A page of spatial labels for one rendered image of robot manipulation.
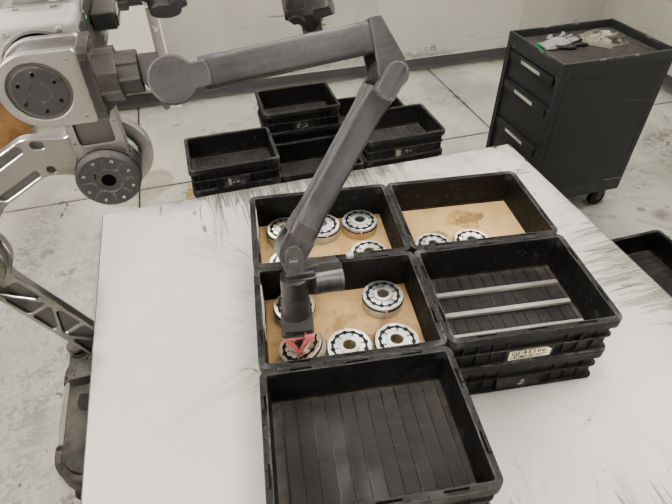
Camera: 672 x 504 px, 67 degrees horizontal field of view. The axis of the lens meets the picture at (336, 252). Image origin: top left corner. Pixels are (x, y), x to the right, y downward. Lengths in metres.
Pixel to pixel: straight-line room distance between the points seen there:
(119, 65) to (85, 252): 2.14
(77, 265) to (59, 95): 2.04
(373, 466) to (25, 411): 1.66
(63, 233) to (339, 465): 2.42
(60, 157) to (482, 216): 1.16
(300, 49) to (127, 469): 0.94
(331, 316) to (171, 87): 0.66
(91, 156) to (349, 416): 0.80
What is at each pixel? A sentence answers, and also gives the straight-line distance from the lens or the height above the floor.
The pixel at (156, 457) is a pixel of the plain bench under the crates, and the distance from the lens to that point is 1.29.
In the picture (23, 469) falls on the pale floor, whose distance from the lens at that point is 2.28.
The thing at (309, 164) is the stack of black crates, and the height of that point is 0.38.
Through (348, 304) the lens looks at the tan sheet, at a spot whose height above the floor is 0.83.
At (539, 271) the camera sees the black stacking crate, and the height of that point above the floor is 0.83.
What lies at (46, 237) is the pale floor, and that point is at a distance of 3.20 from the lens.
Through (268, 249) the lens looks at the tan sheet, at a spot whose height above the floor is 0.83.
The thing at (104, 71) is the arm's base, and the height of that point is 1.47.
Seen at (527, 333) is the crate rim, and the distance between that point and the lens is 1.18.
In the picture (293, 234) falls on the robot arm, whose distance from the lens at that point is 0.97.
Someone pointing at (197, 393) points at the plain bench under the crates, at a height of 0.70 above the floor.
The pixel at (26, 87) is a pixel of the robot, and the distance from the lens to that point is 0.95.
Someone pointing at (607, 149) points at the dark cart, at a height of 0.40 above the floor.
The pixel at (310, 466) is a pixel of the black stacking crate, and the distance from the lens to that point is 1.07.
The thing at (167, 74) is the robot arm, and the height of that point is 1.46.
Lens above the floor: 1.80
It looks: 42 degrees down
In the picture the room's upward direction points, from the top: 1 degrees counter-clockwise
